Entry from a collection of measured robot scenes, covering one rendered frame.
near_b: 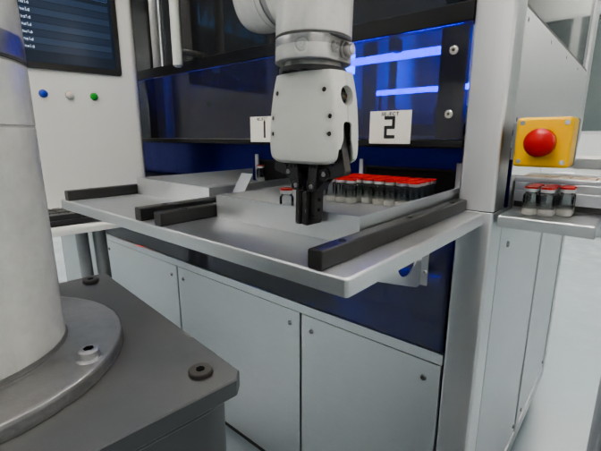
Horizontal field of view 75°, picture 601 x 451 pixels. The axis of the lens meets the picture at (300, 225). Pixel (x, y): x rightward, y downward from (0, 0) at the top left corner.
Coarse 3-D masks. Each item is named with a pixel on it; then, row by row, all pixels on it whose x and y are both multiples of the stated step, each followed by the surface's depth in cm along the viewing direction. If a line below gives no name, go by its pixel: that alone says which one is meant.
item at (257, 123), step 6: (252, 120) 96; (258, 120) 94; (264, 120) 93; (270, 120) 92; (252, 126) 96; (258, 126) 95; (252, 132) 97; (258, 132) 95; (252, 138) 97; (258, 138) 95; (264, 138) 94
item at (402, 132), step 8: (376, 112) 74; (384, 112) 73; (392, 112) 72; (400, 112) 71; (408, 112) 70; (376, 120) 74; (384, 120) 73; (392, 120) 72; (400, 120) 71; (408, 120) 70; (376, 128) 74; (400, 128) 71; (408, 128) 70; (376, 136) 75; (400, 136) 72; (408, 136) 70
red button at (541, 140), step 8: (528, 136) 56; (536, 136) 55; (544, 136) 54; (552, 136) 54; (528, 144) 56; (536, 144) 55; (544, 144) 54; (552, 144) 54; (528, 152) 56; (536, 152) 55; (544, 152) 55
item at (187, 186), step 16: (160, 176) 90; (176, 176) 93; (192, 176) 96; (208, 176) 100; (224, 176) 103; (144, 192) 85; (160, 192) 80; (176, 192) 76; (192, 192) 73; (208, 192) 69; (224, 192) 72
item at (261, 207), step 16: (240, 192) 64; (256, 192) 67; (272, 192) 70; (448, 192) 65; (224, 208) 60; (240, 208) 57; (256, 208) 55; (272, 208) 53; (288, 208) 51; (336, 208) 67; (352, 208) 67; (368, 208) 67; (384, 208) 49; (400, 208) 52; (416, 208) 56; (256, 224) 56; (272, 224) 54; (288, 224) 52; (320, 224) 48; (336, 224) 47; (352, 224) 45; (368, 224) 46
